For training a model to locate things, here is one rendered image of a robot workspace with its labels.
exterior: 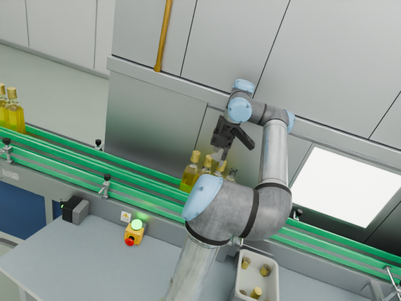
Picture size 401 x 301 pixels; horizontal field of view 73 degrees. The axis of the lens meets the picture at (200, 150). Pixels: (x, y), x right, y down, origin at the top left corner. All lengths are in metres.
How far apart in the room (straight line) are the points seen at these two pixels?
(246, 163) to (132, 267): 0.66
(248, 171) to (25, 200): 1.10
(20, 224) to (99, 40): 3.53
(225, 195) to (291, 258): 0.84
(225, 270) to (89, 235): 0.61
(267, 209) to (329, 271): 0.88
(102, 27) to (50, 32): 0.95
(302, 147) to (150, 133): 0.71
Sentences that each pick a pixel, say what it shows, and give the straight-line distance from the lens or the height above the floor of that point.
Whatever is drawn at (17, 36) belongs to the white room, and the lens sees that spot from 5.73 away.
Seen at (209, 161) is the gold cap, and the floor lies 1.15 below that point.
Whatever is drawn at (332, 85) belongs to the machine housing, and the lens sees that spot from 1.18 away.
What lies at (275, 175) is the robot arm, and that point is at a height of 1.41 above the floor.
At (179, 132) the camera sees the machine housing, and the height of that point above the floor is 1.14.
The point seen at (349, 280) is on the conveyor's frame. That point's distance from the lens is 1.51.
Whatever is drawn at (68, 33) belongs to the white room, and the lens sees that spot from 5.09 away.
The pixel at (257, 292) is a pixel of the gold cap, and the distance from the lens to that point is 1.22.
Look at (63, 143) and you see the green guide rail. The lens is 1.48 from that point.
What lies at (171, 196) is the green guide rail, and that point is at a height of 0.94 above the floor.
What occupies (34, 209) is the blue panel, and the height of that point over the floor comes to 0.61.
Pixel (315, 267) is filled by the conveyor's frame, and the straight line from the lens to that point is 1.44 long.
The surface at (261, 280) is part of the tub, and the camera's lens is 1.32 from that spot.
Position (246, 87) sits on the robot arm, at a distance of 0.97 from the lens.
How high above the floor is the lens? 1.77
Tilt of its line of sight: 32 degrees down
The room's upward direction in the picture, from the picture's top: 17 degrees clockwise
